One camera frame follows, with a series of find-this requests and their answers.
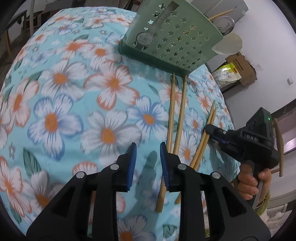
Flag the wooden chopstick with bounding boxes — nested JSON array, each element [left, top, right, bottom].
[[194, 105, 217, 171], [174, 99, 216, 205], [166, 73, 176, 153], [208, 9, 234, 22], [156, 75, 187, 213]]

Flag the beige rice paddle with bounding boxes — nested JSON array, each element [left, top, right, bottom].
[[212, 33, 243, 55]]

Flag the metal spoon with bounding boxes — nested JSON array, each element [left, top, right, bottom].
[[212, 16, 235, 36]]

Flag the right hand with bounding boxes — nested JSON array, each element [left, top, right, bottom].
[[237, 164, 272, 204]]

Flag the wooden chair near right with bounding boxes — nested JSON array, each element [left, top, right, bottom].
[[271, 118, 284, 177]]

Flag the cardboard box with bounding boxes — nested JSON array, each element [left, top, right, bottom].
[[226, 52, 257, 87]]

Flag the rice bag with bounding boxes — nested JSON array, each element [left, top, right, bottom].
[[212, 63, 241, 89]]

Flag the floral blue tablecloth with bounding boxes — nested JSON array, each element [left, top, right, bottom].
[[1, 6, 239, 240]]

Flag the green plastic utensil holder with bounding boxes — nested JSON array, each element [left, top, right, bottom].
[[119, 1, 223, 76]]

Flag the silver refrigerator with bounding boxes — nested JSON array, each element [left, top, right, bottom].
[[188, 0, 249, 22]]

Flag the wooden chair black seat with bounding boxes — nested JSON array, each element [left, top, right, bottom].
[[1, 1, 36, 62]]

